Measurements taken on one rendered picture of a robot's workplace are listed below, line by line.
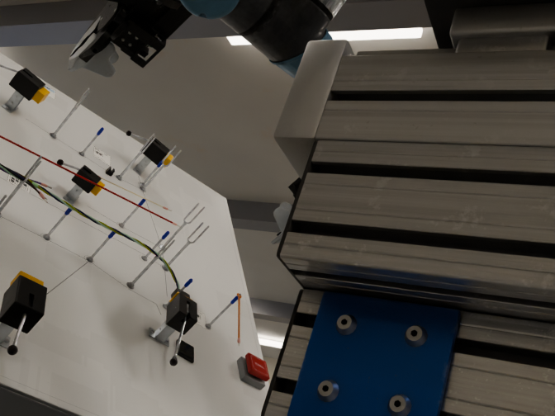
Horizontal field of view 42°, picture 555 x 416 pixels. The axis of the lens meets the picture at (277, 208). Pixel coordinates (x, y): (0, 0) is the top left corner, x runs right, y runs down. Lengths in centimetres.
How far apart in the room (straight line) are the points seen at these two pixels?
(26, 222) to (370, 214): 103
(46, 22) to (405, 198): 471
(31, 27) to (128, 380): 413
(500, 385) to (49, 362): 86
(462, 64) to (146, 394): 91
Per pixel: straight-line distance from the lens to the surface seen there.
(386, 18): 388
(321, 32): 94
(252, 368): 149
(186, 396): 134
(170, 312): 136
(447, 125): 47
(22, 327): 110
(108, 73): 111
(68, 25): 499
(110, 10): 107
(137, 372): 130
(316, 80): 53
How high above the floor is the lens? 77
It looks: 25 degrees up
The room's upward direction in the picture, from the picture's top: 19 degrees clockwise
